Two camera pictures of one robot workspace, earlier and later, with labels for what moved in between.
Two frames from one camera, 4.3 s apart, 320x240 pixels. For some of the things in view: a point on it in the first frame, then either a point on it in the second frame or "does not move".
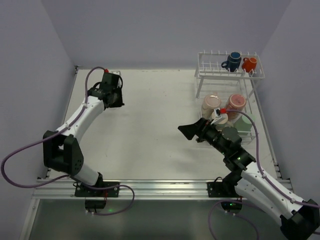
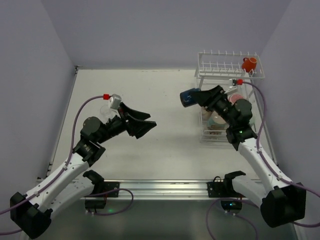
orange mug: x=249 y=64 does not move
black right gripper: x=200 y=130 -> x=213 y=102
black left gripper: x=116 y=100 -> x=124 y=122
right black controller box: x=231 y=205 does not move
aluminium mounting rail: x=139 y=189 does not move
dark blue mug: x=233 y=62 -> x=186 y=97
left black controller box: x=95 y=204 does not move
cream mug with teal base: x=219 y=120 does not move
